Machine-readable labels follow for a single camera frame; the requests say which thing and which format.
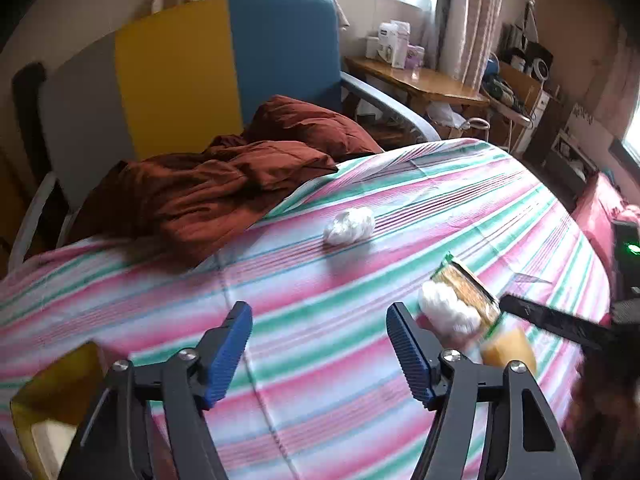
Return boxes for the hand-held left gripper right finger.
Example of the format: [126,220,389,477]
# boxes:
[386,302,583,480]

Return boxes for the grey bed side rail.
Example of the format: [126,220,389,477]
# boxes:
[340,72,442,143]

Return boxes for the green gold snack packet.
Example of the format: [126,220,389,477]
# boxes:
[431,252,503,342]

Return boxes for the pink green striped bed sheet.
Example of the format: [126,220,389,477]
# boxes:
[0,137,613,480]

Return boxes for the white bag under desk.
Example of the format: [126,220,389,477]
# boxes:
[429,102,492,142]

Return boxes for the white cotton pad pack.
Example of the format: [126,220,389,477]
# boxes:
[417,280,483,342]

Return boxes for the cluttered storage shelf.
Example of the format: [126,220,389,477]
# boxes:
[480,5,557,161]

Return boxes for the brown quilted blanket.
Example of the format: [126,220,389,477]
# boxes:
[67,95,383,268]

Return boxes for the person's right forearm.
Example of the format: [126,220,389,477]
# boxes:
[565,345,640,480]

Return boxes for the yellow sponge block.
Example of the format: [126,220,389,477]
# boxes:
[480,327,538,374]

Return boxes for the tall white carton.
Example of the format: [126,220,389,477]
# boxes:
[378,20,412,69]

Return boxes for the pink bedding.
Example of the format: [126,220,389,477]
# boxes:
[572,172,640,287]

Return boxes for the grey yellow blue headboard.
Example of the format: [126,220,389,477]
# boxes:
[37,0,346,181]

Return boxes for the white bed side rail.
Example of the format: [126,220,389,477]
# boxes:
[7,170,82,271]

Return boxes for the white crumpled tissue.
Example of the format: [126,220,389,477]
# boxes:
[322,207,376,247]

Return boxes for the gold metal tin box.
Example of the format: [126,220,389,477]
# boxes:
[10,341,110,480]

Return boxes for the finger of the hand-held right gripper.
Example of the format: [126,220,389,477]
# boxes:
[500,294,617,350]

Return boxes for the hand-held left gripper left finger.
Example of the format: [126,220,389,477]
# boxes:
[57,301,253,480]

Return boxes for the wooden side desk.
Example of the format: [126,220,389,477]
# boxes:
[345,55,491,122]

